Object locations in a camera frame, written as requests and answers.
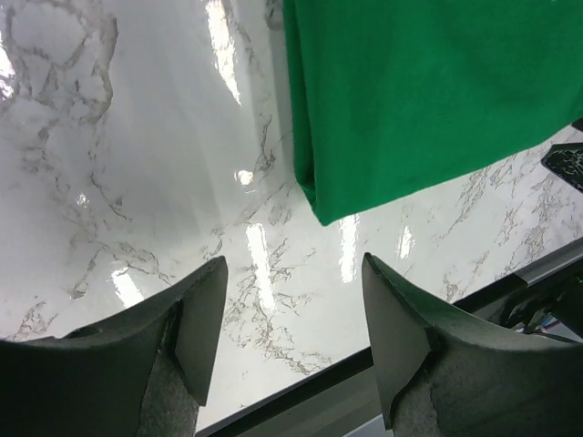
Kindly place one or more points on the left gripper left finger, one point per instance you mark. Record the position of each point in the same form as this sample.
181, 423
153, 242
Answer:
144, 371

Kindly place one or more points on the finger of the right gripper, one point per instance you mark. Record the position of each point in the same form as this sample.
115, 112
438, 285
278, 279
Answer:
566, 162

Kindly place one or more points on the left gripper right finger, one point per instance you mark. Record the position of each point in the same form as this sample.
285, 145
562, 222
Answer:
504, 361

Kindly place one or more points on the green t-shirt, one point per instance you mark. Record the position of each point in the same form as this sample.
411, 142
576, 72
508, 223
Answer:
392, 97

